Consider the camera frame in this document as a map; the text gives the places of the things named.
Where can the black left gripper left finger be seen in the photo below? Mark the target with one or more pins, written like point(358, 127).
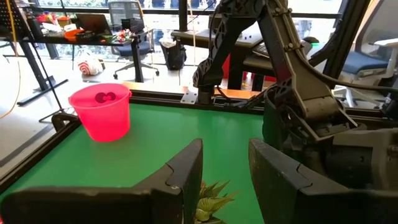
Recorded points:
point(93, 205)

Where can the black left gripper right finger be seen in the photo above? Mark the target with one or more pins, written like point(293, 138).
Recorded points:
point(311, 208)

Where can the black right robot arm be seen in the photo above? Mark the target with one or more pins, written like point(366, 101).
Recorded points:
point(295, 62)

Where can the pink plastic bucket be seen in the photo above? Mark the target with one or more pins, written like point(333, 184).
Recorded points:
point(102, 124)

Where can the potted artificial succulent plant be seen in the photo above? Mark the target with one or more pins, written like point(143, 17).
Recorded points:
point(214, 202)

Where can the blue padded office chair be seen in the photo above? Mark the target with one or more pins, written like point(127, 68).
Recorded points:
point(363, 62)

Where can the black tripod stand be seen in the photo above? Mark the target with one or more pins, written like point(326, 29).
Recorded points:
point(61, 107)

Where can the green table mat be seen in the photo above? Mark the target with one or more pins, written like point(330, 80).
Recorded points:
point(171, 133)

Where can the black computer mouse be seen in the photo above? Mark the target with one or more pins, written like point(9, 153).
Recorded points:
point(311, 40)

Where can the grey keyboard tray desk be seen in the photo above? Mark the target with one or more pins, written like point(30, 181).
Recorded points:
point(258, 63)

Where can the white bag red rings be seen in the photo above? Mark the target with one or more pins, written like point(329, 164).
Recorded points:
point(90, 65)

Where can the black standing desk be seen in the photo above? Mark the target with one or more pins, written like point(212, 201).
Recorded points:
point(136, 62)

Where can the red cabinet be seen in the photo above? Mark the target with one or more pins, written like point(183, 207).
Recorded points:
point(226, 67)

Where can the grey mesh office chair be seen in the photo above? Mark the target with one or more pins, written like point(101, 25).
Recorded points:
point(143, 48)

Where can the black backpack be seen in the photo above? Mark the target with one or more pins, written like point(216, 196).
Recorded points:
point(174, 56)

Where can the orange bowl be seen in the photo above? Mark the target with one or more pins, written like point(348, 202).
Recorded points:
point(73, 35)

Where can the pile of wrapped candies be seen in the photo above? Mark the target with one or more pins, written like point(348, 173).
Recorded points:
point(124, 35)

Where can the dark open laptop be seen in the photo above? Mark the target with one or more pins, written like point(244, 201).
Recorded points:
point(93, 23)

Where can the yellow red container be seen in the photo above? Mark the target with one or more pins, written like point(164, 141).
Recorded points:
point(63, 21)

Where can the grey top desk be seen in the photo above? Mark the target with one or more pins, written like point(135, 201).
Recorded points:
point(183, 35)

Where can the black pegboard panel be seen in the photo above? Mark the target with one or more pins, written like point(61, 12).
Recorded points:
point(11, 18)

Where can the black table edge bracket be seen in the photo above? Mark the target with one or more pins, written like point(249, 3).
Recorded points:
point(57, 119)

